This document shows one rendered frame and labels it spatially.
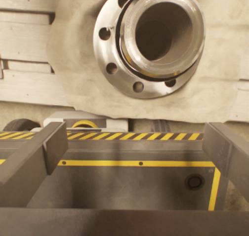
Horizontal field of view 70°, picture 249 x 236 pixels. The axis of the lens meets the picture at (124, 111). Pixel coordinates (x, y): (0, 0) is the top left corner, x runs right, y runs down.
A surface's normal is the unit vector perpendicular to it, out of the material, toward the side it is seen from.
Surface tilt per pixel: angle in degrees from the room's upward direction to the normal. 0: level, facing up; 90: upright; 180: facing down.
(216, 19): 29
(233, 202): 0
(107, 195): 0
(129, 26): 0
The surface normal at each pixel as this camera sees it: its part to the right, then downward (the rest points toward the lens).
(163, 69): -0.03, 0.29
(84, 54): 0.81, -0.11
